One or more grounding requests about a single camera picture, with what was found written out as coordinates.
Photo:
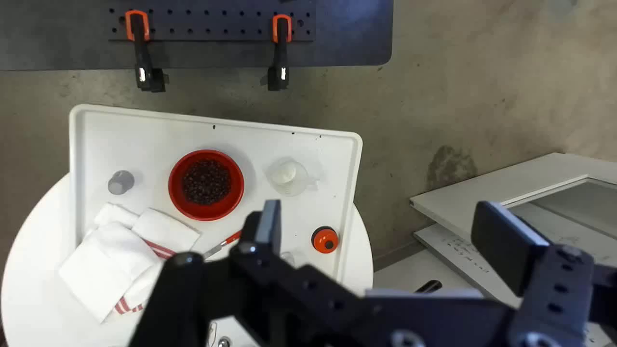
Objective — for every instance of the left orange black clamp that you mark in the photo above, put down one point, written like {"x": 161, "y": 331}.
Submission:
{"x": 138, "y": 30}

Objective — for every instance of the red handled knife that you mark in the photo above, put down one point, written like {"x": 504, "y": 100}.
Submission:
{"x": 223, "y": 242}

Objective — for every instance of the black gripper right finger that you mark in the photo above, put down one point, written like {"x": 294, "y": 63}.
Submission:
{"x": 508, "y": 242}

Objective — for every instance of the white cup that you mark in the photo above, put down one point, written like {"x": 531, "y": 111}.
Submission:
{"x": 290, "y": 175}

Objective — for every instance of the white plastic tray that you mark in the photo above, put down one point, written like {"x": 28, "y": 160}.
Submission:
{"x": 150, "y": 142}

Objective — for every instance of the right orange black clamp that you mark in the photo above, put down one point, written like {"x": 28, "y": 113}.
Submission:
{"x": 283, "y": 36}

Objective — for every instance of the red bowl of coffee beans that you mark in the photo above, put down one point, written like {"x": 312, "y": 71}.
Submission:
{"x": 206, "y": 185}

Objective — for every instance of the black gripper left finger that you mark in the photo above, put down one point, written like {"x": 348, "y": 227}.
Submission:
{"x": 261, "y": 231}

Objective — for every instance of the dark blue pegboard plate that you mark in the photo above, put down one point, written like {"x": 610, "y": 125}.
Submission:
{"x": 194, "y": 32}

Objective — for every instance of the white round table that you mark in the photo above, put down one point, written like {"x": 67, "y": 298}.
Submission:
{"x": 40, "y": 310}

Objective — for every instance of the white cloth with red stripes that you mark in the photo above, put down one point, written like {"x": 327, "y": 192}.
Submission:
{"x": 119, "y": 260}

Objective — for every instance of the orange black clamp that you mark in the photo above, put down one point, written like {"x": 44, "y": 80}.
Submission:
{"x": 138, "y": 30}
{"x": 283, "y": 36}

